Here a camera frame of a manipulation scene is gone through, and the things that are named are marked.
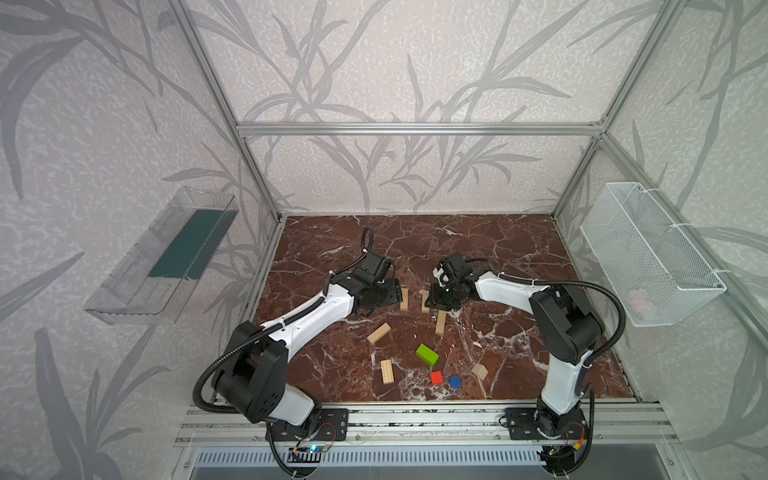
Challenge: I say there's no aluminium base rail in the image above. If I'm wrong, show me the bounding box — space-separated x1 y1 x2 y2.
173 399 680 447

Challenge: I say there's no red cube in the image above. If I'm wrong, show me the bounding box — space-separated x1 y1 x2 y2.
430 371 444 385

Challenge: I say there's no plain wood block two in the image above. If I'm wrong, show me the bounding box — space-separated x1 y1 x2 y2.
400 288 409 311

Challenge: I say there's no aluminium frame crossbar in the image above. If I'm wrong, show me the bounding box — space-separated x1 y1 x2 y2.
236 122 602 137

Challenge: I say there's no wide striped wood block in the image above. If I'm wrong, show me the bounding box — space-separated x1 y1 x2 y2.
380 359 395 385

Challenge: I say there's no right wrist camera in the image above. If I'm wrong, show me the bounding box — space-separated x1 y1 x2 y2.
433 266 451 287

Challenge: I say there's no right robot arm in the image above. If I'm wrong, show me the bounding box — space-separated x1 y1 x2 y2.
425 253 627 423

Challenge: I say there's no clear plastic bin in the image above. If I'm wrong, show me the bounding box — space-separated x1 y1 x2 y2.
84 187 239 326

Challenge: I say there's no plain wood block four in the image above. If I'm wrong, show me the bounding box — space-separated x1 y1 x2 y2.
367 323 391 345

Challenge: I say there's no small wood cube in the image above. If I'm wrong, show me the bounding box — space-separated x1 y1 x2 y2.
471 363 488 382

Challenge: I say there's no plain wood block three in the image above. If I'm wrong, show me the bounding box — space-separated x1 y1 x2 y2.
435 310 447 335

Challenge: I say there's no white wire basket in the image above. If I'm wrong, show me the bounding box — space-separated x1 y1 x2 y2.
581 182 727 328

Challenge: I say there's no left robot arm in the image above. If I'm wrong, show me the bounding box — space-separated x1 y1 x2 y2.
192 251 402 431

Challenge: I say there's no pink object in basket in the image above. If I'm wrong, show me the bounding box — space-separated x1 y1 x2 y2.
627 289 656 315

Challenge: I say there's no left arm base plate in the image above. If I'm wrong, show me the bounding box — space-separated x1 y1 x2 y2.
267 407 350 442

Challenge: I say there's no green block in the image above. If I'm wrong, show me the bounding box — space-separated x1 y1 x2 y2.
416 344 440 367

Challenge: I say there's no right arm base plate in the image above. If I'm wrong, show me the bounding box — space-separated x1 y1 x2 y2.
501 406 590 442

